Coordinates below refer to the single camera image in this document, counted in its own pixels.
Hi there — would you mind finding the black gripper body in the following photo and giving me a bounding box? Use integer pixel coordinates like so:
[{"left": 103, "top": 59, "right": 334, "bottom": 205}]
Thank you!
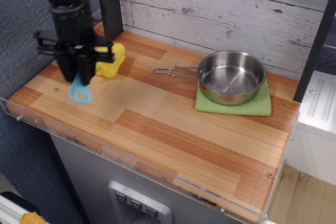
[{"left": 34, "top": 3, "right": 114, "bottom": 63}]

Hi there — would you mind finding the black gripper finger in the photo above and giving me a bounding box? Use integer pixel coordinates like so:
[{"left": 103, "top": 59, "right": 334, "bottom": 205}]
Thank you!
[
  {"left": 77, "top": 55, "right": 96, "bottom": 86},
  {"left": 56, "top": 54, "right": 78, "bottom": 83}
]

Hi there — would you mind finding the light blue plastic brush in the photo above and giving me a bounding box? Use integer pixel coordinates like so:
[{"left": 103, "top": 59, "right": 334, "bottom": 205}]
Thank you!
[{"left": 69, "top": 73, "right": 92, "bottom": 104}]

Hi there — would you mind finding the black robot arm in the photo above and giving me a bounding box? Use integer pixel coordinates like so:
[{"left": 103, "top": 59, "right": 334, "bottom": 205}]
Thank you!
[{"left": 34, "top": 0, "right": 115, "bottom": 86}]

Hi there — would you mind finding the green towel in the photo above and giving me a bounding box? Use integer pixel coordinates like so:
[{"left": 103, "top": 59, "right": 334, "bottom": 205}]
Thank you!
[{"left": 195, "top": 80, "right": 271, "bottom": 116}]

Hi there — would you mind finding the yellow plastic bell pepper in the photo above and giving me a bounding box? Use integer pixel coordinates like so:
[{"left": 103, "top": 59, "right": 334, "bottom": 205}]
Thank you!
[{"left": 93, "top": 42, "right": 126, "bottom": 79}]

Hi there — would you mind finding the clear acrylic table guard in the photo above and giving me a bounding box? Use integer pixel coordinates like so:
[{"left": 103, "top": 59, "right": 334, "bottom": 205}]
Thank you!
[{"left": 0, "top": 10, "right": 301, "bottom": 224}]

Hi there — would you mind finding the grey toy fridge cabinet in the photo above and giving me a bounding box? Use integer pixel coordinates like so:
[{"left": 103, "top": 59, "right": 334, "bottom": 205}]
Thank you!
[{"left": 51, "top": 135, "right": 237, "bottom": 223}]

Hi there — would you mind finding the stainless steel pan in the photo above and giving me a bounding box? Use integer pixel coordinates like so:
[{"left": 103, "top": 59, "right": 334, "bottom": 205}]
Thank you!
[{"left": 153, "top": 50, "right": 267, "bottom": 105}]

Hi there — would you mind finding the silver dispenser button panel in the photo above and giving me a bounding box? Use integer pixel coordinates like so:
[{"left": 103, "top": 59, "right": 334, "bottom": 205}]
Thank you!
[{"left": 108, "top": 179, "right": 173, "bottom": 223}]

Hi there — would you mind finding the yellow black object bottom left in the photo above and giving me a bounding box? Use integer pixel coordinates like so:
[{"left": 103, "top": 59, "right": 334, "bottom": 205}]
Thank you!
[{"left": 1, "top": 191, "right": 48, "bottom": 224}]

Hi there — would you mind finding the white plastic sink unit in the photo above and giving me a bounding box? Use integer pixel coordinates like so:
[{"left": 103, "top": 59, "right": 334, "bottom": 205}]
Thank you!
[{"left": 285, "top": 71, "right": 335, "bottom": 185}]

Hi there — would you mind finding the dark left frame post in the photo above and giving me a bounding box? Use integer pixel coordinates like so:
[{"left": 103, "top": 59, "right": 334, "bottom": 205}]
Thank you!
[{"left": 99, "top": 0, "right": 124, "bottom": 40}]

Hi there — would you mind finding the dark frame post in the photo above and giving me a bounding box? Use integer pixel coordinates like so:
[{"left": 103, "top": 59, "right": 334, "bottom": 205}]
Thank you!
[
  {"left": 293, "top": 0, "right": 335, "bottom": 102},
  {"left": 99, "top": 0, "right": 124, "bottom": 40}
]

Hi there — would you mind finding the dark right frame post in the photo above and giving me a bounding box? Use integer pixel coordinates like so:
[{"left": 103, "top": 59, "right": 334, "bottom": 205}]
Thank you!
[{"left": 293, "top": 0, "right": 335, "bottom": 102}]

